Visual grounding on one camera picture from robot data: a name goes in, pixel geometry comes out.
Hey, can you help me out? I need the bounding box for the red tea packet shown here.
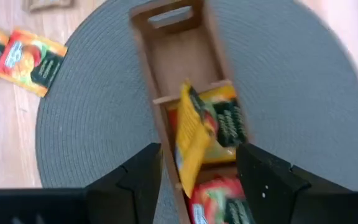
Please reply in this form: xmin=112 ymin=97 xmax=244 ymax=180
xmin=187 ymin=175 xmax=249 ymax=224

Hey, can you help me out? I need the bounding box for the round grey woven placemat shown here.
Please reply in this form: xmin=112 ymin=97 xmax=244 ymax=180
xmin=35 ymin=0 xmax=358 ymax=224

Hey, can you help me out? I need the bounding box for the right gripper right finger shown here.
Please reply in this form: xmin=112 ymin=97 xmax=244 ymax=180
xmin=236 ymin=143 xmax=323 ymax=224

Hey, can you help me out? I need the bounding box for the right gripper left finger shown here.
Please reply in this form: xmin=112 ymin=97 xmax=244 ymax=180
xmin=85 ymin=142 xmax=163 ymax=224

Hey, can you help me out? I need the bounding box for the wooden three-compartment box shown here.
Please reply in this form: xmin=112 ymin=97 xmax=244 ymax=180
xmin=129 ymin=0 xmax=254 ymax=224

